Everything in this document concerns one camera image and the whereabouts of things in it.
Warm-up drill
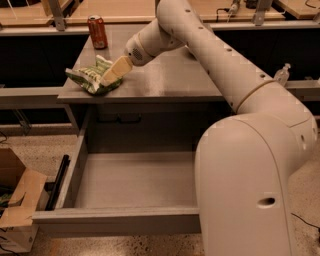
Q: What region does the black drawer slide rail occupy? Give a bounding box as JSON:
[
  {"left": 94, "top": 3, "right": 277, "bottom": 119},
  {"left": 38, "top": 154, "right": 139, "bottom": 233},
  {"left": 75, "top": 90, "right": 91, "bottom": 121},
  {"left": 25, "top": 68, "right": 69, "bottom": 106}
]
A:
[{"left": 45, "top": 155, "right": 70, "bottom": 211}]

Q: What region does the grey cabinet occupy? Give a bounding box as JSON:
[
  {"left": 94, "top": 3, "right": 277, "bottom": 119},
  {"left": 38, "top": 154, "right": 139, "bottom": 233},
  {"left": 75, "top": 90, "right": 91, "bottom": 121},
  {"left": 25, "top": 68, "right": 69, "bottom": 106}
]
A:
[{"left": 57, "top": 23, "right": 246, "bottom": 154}]

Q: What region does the open grey top drawer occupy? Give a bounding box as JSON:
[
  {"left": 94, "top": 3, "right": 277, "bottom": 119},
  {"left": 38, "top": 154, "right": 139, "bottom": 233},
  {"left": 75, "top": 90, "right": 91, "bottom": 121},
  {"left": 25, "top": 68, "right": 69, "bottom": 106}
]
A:
[{"left": 33, "top": 110, "right": 208, "bottom": 237}]

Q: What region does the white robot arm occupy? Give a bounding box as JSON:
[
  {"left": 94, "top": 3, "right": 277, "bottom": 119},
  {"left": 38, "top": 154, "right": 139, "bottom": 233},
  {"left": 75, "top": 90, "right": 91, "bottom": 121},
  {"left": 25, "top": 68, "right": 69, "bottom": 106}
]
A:
[{"left": 102, "top": 0, "right": 318, "bottom": 256}]

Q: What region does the red soda can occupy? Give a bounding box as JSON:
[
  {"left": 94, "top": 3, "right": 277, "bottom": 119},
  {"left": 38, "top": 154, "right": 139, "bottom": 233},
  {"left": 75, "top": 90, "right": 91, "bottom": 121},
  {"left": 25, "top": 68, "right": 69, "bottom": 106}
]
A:
[{"left": 87, "top": 15, "right": 108, "bottom": 49}]

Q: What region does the cardboard box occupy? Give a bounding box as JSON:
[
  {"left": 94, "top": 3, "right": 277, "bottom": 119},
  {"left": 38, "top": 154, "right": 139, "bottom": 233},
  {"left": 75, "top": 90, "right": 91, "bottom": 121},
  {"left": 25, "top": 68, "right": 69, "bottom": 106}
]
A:
[{"left": 0, "top": 149, "right": 48, "bottom": 255}]

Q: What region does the green jalapeno chip bag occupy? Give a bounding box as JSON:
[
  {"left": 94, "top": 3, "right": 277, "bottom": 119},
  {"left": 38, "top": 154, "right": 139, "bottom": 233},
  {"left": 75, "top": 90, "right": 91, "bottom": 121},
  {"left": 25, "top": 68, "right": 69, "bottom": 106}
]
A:
[{"left": 65, "top": 55, "right": 122, "bottom": 95}]

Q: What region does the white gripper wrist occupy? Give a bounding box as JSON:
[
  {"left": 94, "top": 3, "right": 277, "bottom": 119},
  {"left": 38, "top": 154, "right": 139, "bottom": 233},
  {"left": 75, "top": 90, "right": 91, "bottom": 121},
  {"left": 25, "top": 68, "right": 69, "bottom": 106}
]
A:
[{"left": 100, "top": 33, "right": 154, "bottom": 86}]

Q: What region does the black floor cable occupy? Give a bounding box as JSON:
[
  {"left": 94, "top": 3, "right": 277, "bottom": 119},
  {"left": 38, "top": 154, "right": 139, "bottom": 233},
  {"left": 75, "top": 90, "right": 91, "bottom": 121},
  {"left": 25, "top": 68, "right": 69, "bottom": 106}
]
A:
[{"left": 290, "top": 212, "right": 320, "bottom": 231}]

